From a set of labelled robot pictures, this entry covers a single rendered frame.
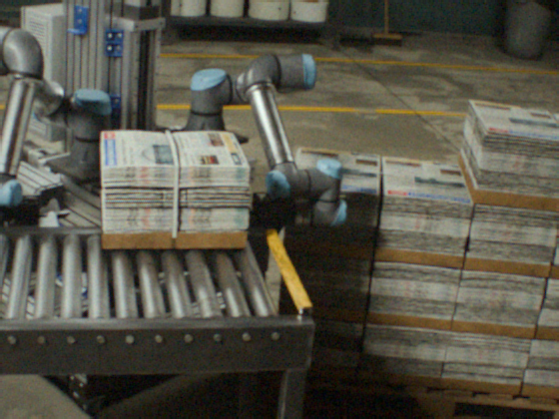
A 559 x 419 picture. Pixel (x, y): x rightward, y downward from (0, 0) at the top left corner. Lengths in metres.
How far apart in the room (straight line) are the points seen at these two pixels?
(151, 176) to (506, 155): 1.10
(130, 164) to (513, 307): 1.37
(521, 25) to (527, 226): 6.98
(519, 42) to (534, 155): 7.04
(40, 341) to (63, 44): 1.43
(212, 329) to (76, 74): 1.36
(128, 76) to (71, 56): 0.26
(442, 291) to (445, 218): 0.25
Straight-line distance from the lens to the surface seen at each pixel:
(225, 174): 2.18
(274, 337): 1.94
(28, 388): 3.11
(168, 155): 2.24
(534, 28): 9.64
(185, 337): 1.91
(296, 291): 2.04
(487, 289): 2.82
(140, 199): 2.18
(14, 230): 2.36
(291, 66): 2.64
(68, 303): 1.99
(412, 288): 2.80
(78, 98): 2.69
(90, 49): 2.93
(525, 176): 2.69
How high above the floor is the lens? 1.77
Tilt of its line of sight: 22 degrees down
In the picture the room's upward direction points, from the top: 5 degrees clockwise
